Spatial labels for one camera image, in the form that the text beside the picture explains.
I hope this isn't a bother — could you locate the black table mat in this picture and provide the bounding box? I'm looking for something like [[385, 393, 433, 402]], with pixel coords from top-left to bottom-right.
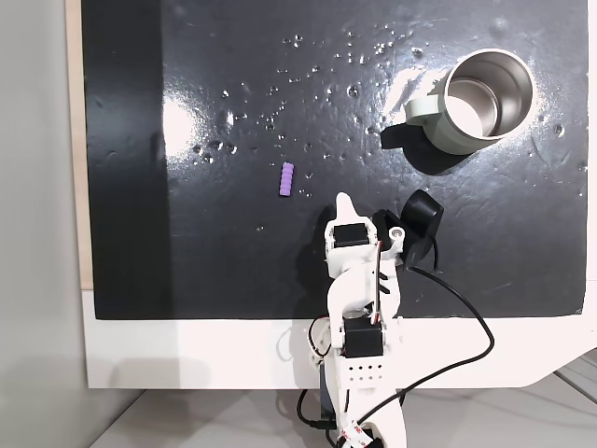
[[80, 0, 588, 322]]

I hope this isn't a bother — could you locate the purple ribbed pen grip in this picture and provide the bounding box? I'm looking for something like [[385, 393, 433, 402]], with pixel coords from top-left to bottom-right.
[[278, 161, 297, 197]]

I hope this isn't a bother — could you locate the red and white servo wire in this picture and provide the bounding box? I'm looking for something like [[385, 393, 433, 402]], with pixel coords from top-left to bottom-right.
[[369, 242, 391, 328]]

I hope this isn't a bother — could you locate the black oval camera box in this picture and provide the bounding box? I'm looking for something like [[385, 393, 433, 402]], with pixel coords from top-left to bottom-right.
[[398, 189, 444, 273]]

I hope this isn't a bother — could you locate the steel mug pale green handle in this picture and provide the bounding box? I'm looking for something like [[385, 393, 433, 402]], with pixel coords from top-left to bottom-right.
[[403, 48, 536, 157]]

